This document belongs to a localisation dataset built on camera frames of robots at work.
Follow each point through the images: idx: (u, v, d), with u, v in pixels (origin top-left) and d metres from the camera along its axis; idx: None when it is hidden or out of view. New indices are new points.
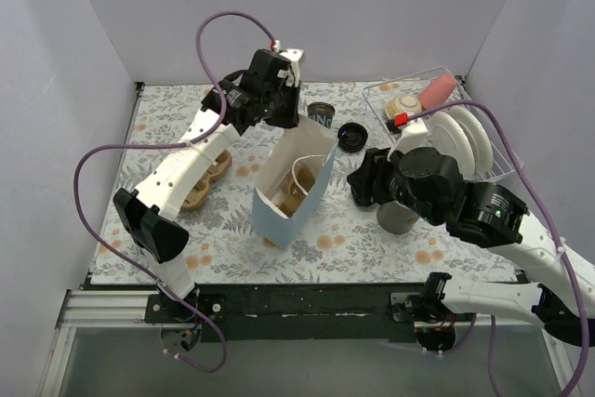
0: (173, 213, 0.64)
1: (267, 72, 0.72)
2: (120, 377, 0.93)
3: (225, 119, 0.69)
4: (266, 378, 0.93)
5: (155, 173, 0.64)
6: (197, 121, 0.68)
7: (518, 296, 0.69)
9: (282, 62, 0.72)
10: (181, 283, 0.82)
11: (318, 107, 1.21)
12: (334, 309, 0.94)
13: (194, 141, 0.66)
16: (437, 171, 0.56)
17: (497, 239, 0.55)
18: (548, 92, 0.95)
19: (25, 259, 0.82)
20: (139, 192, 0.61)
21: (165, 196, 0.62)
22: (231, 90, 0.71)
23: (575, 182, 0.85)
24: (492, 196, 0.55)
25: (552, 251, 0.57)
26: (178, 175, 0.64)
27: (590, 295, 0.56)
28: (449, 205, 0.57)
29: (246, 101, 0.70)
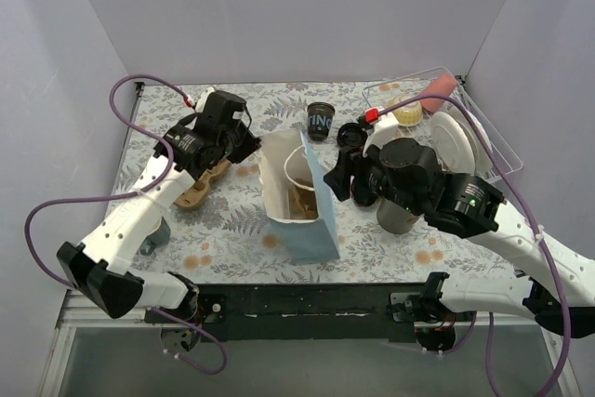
0: (125, 265, 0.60)
1: (221, 114, 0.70)
2: (120, 377, 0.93)
3: (178, 165, 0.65)
4: (266, 378, 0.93)
5: (104, 222, 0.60)
6: (149, 167, 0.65)
7: (510, 289, 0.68)
9: (236, 105, 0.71)
10: (170, 295, 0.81)
11: (319, 108, 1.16)
12: (334, 309, 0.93)
13: (145, 189, 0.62)
16: (416, 162, 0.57)
17: (473, 229, 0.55)
18: (548, 93, 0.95)
19: (24, 259, 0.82)
20: (85, 246, 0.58)
21: (113, 249, 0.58)
22: (183, 136, 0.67)
23: (575, 182, 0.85)
24: (467, 186, 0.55)
25: (530, 238, 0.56)
26: (127, 225, 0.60)
27: (573, 282, 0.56)
28: (427, 195, 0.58)
29: (201, 147, 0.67)
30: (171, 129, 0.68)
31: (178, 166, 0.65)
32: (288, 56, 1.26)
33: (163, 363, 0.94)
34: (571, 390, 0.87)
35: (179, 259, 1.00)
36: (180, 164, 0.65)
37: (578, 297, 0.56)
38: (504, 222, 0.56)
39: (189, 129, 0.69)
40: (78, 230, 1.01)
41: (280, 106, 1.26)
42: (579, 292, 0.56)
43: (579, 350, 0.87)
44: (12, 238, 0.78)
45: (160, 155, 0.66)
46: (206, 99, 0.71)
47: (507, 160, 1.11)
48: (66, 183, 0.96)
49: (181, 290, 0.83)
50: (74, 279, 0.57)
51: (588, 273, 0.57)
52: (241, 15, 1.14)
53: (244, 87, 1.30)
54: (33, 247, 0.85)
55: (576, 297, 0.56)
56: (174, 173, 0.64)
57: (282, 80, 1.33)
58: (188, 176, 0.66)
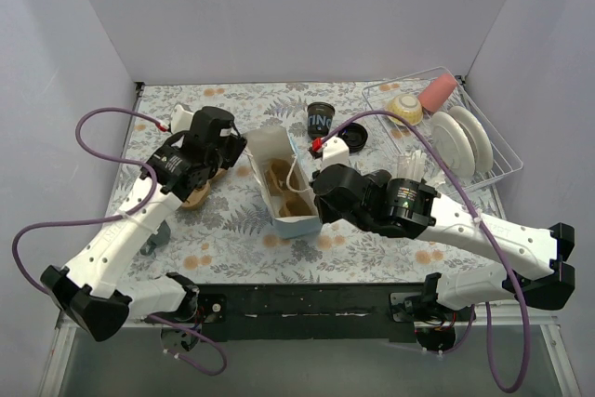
0: (110, 289, 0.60)
1: (210, 133, 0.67)
2: (121, 377, 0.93)
3: (164, 188, 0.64)
4: (267, 379, 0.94)
5: (89, 246, 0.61)
6: (135, 190, 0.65)
7: (491, 275, 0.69)
9: (225, 123, 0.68)
10: (166, 302, 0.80)
11: (319, 108, 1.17)
12: (334, 309, 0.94)
13: (130, 212, 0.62)
16: (339, 183, 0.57)
17: (416, 230, 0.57)
18: (548, 93, 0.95)
19: (25, 259, 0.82)
20: (70, 271, 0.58)
21: (98, 273, 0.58)
22: (171, 156, 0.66)
23: (575, 183, 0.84)
24: (401, 190, 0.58)
25: (470, 224, 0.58)
26: (112, 249, 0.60)
27: (524, 256, 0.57)
28: (363, 209, 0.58)
29: (190, 166, 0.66)
30: (160, 150, 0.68)
31: (163, 189, 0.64)
32: (288, 56, 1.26)
33: (164, 363, 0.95)
34: (571, 390, 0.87)
35: (179, 259, 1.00)
36: (167, 186, 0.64)
37: (534, 270, 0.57)
38: (442, 216, 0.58)
39: (177, 149, 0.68)
40: (77, 231, 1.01)
41: (280, 106, 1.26)
42: (532, 263, 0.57)
43: (579, 350, 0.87)
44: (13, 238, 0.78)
45: (145, 178, 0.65)
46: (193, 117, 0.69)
47: (507, 160, 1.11)
48: (65, 183, 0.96)
49: (178, 295, 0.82)
50: (59, 304, 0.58)
51: (539, 244, 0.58)
52: (240, 15, 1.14)
53: (244, 88, 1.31)
54: (33, 247, 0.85)
55: (532, 268, 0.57)
56: (160, 194, 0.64)
57: (283, 80, 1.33)
58: (173, 197, 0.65)
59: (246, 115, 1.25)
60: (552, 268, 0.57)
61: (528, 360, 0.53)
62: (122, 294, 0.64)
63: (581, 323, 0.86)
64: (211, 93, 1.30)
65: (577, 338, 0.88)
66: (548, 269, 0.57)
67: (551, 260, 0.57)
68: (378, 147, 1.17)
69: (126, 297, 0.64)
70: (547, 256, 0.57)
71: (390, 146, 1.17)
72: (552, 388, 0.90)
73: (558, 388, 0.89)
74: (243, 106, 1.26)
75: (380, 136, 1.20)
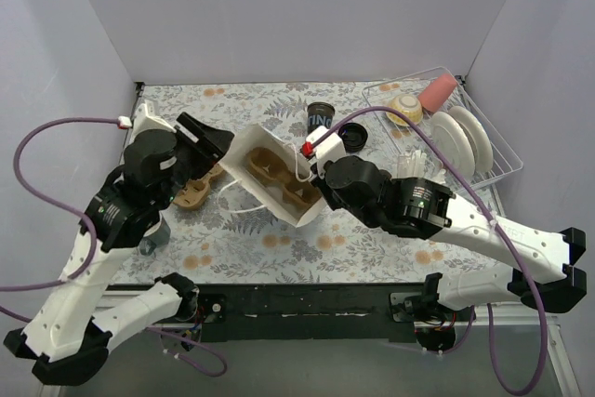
0: (75, 347, 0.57)
1: (145, 171, 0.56)
2: (121, 377, 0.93)
3: (104, 243, 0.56)
4: (267, 379, 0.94)
5: (43, 310, 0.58)
6: (78, 246, 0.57)
7: (495, 277, 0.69)
9: (163, 155, 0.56)
10: (164, 308, 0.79)
11: (319, 108, 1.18)
12: (334, 309, 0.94)
13: (72, 276, 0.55)
16: (358, 178, 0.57)
17: (429, 230, 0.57)
18: (548, 94, 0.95)
19: (24, 260, 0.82)
20: (28, 337, 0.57)
21: (51, 342, 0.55)
22: (109, 204, 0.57)
23: (575, 184, 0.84)
24: (416, 190, 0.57)
25: (485, 226, 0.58)
26: (61, 316, 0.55)
27: (537, 259, 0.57)
28: (377, 206, 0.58)
29: (131, 214, 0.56)
30: (99, 194, 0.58)
31: (104, 245, 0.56)
32: (288, 57, 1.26)
33: (164, 363, 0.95)
34: (571, 390, 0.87)
35: (179, 259, 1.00)
36: (107, 243, 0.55)
37: (548, 273, 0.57)
38: (457, 218, 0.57)
39: (118, 191, 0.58)
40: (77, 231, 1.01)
41: (280, 106, 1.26)
42: (546, 268, 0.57)
43: (579, 350, 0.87)
44: (14, 239, 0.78)
45: (85, 231, 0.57)
46: (125, 152, 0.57)
47: (506, 160, 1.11)
48: (65, 184, 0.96)
49: (173, 303, 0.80)
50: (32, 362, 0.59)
51: (551, 247, 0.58)
52: (240, 16, 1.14)
53: (244, 88, 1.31)
54: (33, 247, 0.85)
55: (545, 272, 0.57)
56: (100, 255, 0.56)
57: (282, 80, 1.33)
58: (118, 251, 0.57)
59: (246, 115, 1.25)
60: (564, 271, 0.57)
61: (544, 362, 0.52)
62: (100, 332, 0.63)
63: (582, 323, 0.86)
64: (211, 93, 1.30)
65: (577, 338, 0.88)
66: (561, 273, 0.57)
67: (563, 265, 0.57)
68: (378, 148, 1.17)
69: (104, 336, 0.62)
70: (560, 259, 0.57)
71: (390, 146, 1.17)
72: (553, 388, 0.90)
73: (558, 389, 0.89)
74: (243, 106, 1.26)
75: (380, 136, 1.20)
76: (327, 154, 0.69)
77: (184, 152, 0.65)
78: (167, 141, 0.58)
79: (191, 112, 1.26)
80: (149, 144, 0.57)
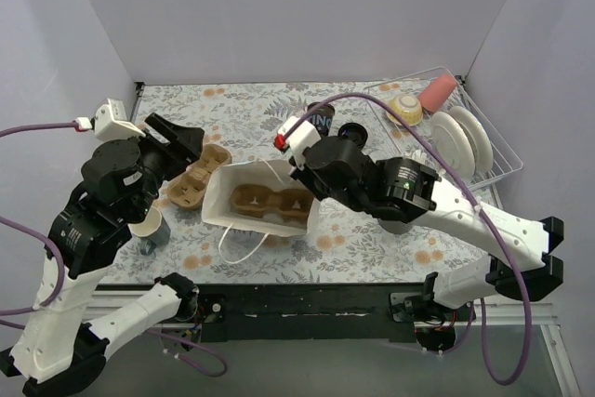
0: (65, 363, 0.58)
1: (107, 191, 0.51)
2: (121, 377, 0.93)
3: (72, 270, 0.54)
4: (267, 380, 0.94)
5: (25, 334, 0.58)
6: (46, 272, 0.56)
7: (476, 270, 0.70)
9: (126, 172, 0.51)
10: (158, 312, 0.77)
11: (319, 108, 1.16)
12: (334, 309, 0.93)
13: (45, 304, 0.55)
16: (339, 155, 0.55)
17: (413, 212, 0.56)
18: (548, 94, 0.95)
19: (25, 259, 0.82)
20: (15, 359, 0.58)
21: (35, 364, 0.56)
22: (71, 226, 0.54)
23: (575, 184, 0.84)
24: (400, 170, 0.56)
25: (470, 212, 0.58)
26: (41, 340, 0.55)
27: (519, 246, 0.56)
28: (360, 188, 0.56)
29: (98, 234, 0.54)
30: (67, 211, 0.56)
31: (71, 272, 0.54)
32: (289, 56, 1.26)
33: (164, 363, 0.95)
34: (571, 390, 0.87)
35: (179, 259, 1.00)
36: (73, 269, 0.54)
37: (526, 260, 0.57)
38: (442, 201, 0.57)
39: (82, 211, 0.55)
40: None
41: (280, 106, 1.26)
42: (526, 255, 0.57)
43: (579, 350, 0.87)
44: (14, 239, 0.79)
45: (53, 258, 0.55)
46: (84, 169, 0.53)
47: (506, 160, 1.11)
48: (65, 185, 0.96)
49: (173, 305, 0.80)
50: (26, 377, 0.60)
51: (532, 235, 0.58)
52: (240, 16, 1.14)
53: (244, 88, 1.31)
54: (33, 247, 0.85)
55: (525, 260, 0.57)
56: (70, 282, 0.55)
57: (283, 80, 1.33)
58: (87, 275, 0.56)
59: (246, 115, 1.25)
60: (543, 260, 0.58)
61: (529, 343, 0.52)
62: (98, 340, 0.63)
63: (582, 323, 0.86)
64: (211, 93, 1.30)
65: (577, 338, 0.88)
66: (539, 262, 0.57)
67: (543, 254, 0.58)
68: (378, 148, 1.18)
69: (100, 344, 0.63)
70: (540, 247, 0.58)
71: (390, 146, 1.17)
72: (552, 388, 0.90)
73: (558, 388, 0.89)
74: (243, 106, 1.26)
75: (380, 136, 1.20)
76: (302, 145, 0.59)
77: (152, 157, 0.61)
78: (133, 156, 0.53)
79: (191, 112, 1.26)
80: (110, 161, 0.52)
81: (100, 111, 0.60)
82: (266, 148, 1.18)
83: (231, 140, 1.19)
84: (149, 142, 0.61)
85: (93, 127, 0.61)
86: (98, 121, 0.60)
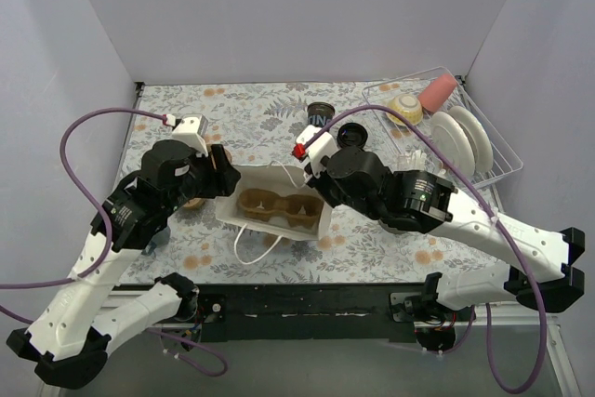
0: (79, 347, 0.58)
1: (160, 176, 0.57)
2: (122, 377, 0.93)
3: (115, 244, 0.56)
4: (267, 379, 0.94)
5: (49, 309, 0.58)
6: (88, 246, 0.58)
7: (492, 276, 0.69)
9: (178, 163, 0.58)
10: (165, 308, 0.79)
11: (319, 108, 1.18)
12: (334, 309, 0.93)
13: (83, 276, 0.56)
16: (361, 168, 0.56)
17: (429, 223, 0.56)
18: (548, 93, 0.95)
19: (27, 260, 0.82)
20: (33, 336, 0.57)
21: (57, 338, 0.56)
22: (122, 205, 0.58)
23: (575, 183, 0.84)
24: (416, 183, 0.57)
25: (486, 222, 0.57)
26: (69, 315, 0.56)
27: (536, 257, 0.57)
28: (378, 198, 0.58)
29: (143, 216, 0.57)
30: (113, 195, 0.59)
31: (114, 246, 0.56)
32: (289, 56, 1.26)
33: (165, 363, 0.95)
34: (571, 390, 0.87)
35: (179, 259, 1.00)
36: (117, 243, 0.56)
37: (545, 271, 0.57)
38: (457, 212, 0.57)
39: (131, 195, 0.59)
40: (78, 230, 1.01)
41: (280, 106, 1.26)
42: (544, 265, 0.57)
43: (579, 350, 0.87)
44: (15, 240, 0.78)
45: (97, 232, 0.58)
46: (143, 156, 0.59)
47: (507, 160, 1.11)
48: (66, 185, 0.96)
49: (172, 305, 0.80)
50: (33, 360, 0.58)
51: (551, 246, 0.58)
52: (240, 16, 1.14)
53: (244, 87, 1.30)
54: (35, 247, 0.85)
55: (544, 271, 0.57)
56: (112, 254, 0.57)
57: (282, 80, 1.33)
58: (127, 252, 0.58)
59: (246, 115, 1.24)
60: (563, 271, 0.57)
61: (544, 355, 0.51)
62: (99, 336, 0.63)
63: (582, 323, 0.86)
64: (211, 93, 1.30)
65: (577, 337, 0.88)
66: (560, 272, 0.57)
67: (562, 265, 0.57)
68: (378, 148, 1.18)
69: (103, 338, 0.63)
70: (560, 259, 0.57)
71: (390, 146, 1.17)
72: (552, 388, 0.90)
73: (558, 388, 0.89)
74: (243, 106, 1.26)
75: (380, 136, 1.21)
76: (320, 154, 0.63)
77: (202, 171, 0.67)
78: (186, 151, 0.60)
79: (191, 112, 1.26)
80: (165, 152, 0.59)
81: (191, 121, 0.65)
82: (266, 148, 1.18)
83: (231, 140, 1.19)
84: (202, 159, 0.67)
85: (175, 125, 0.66)
86: (183, 125, 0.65)
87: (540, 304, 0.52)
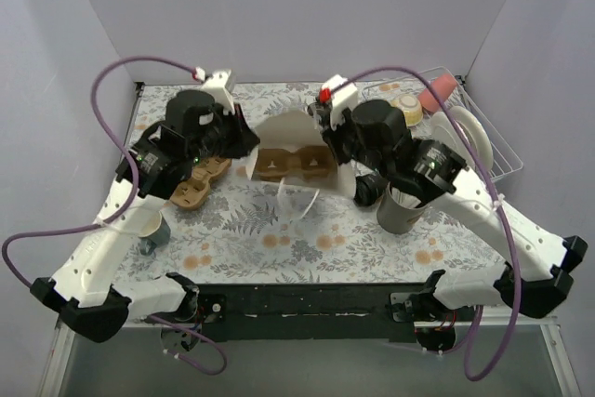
0: (102, 297, 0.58)
1: (187, 124, 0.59)
2: (121, 377, 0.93)
3: (141, 190, 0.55)
4: (266, 379, 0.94)
5: (73, 256, 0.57)
6: (113, 192, 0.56)
7: (486, 273, 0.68)
9: (203, 109, 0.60)
10: (165, 305, 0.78)
11: None
12: (334, 309, 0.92)
13: (109, 220, 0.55)
16: (382, 119, 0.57)
17: (432, 191, 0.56)
18: (548, 93, 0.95)
19: (27, 259, 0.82)
20: (56, 283, 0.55)
21: (83, 286, 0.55)
22: (147, 152, 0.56)
23: (575, 182, 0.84)
24: (429, 150, 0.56)
25: (488, 205, 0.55)
26: (94, 262, 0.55)
27: (528, 251, 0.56)
28: (391, 154, 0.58)
29: (167, 165, 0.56)
30: (136, 144, 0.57)
31: (140, 192, 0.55)
32: (289, 57, 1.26)
33: (164, 363, 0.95)
34: (571, 390, 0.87)
35: (179, 259, 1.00)
36: (143, 189, 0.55)
37: (534, 270, 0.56)
38: (463, 188, 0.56)
39: (155, 144, 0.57)
40: (77, 229, 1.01)
41: (280, 106, 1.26)
42: (535, 263, 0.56)
43: (579, 350, 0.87)
44: (16, 240, 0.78)
45: (122, 179, 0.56)
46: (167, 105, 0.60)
47: (506, 160, 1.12)
48: (66, 184, 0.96)
49: (177, 296, 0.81)
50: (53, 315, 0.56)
51: (547, 245, 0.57)
52: (240, 16, 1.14)
53: (244, 88, 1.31)
54: (35, 246, 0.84)
55: (533, 268, 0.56)
56: (138, 200, 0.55)
57: (282, 80, 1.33)
58: (153, 200, 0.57)
59: (246, 115, 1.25)
60: (552, 272, 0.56)
61: (507, 345, 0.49)
62: (120, 295, 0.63)
63: (582, 322, 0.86)
64: None
65: (577, 337, 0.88)
66: (547, 272, 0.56)
67: (553, 266, 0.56)
68: None
69: (124, 298, 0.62)
70: (551, 259, 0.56)
71: None
72: (552, 388, 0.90)
73: (558, 388, 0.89)
74: (243, 106, 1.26)
75: None
76: (344, 103, 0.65)
77: (226, 128, 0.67)
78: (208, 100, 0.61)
79: None
80: (192, 99, 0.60)
81: (219, 74, 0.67)
82: None
83: None
84: (229, 116, 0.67)
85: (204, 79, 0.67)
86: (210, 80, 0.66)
87: (517, 297, 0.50)
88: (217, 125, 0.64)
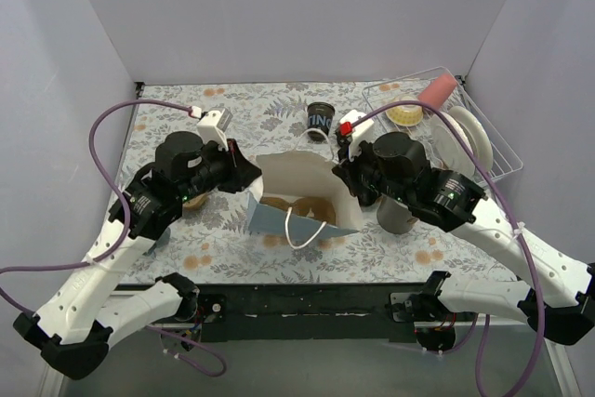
0: (85, 334, 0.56)
1: (176, 168, 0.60)
2: (120, 377, 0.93)
3: (133, 230, 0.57)
4: (267, 379, 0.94)
5: (59, 292, 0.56)
6: (105, 231, 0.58)
7: (508, 291, 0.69)
9: (190, 154, 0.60)
10: (163, 310, 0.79)
11: (319, 108, 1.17)
12: (334, 309, 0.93)
13: (98, 259, 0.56)
16: (404, 152, 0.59)
17: (453, 221, 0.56)
18: (548, 93, 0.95)
19: (27, 259, 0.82)
20: (40, 318, 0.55)
21: (66, 323, 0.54)
22: (139, 194, 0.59)
23: (575, 182, 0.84)
24: (449, 181, 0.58)
25: (509, 232, 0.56)
26: (80, 299, 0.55)
27: (552, 279, 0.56)
28: (411, 187, 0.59)
29: (158, 207, 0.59)
30: (129, 187, 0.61)
31: (132, 233, 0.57)
32: (289, 57, 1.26)
33: (164, 363, 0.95)
34: (571, 390, 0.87)
35: (179, 259, 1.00)
36: (135, 229, 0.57)
37: (559, 297, 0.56)
38: (482, 216, 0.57)
39: (148, 185, 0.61)
40: (77, 229, 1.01)
41: (280, 106, 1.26)
42: (559, 289, 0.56)
43: (580, 350, 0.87)
44: (15, 240, 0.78)
45: (114, 219, 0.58)
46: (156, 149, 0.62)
47: (507, 160, 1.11)
48: (66, 184, 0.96)
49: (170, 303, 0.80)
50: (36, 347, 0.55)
51: (570, 272, 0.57)
52: (240, 16, 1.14)
53: (244, 88, 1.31)
54: (34, 246, 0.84)
55: (558, 296, 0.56)
56: (128, 241, 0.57)
57: (282, 80, 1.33)
58: (143, 239, 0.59)
59: (246, 115, 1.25)
60: (578, 299, 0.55)
61: (532, 366, 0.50)
62: (102, 328, 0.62)
63: None
64: (211, 93, 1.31)
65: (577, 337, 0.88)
66: (573, 299, 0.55)
67: (578, 292, 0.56)
68: None
69: (105, 332, 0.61)
70: (575, 286, 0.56)
71: None
72: (552, 388, 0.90)
73: (558, 388, 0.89)
74: (243, 106, 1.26)
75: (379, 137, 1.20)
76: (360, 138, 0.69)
77: (220, 164, 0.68)
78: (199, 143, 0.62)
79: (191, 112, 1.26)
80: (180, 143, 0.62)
81: (213, 114, 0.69)
82: (266, 148, 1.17)
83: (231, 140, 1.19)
84: (222, 153, 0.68)
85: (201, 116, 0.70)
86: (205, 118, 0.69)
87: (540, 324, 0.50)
88: (210, 165, 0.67)
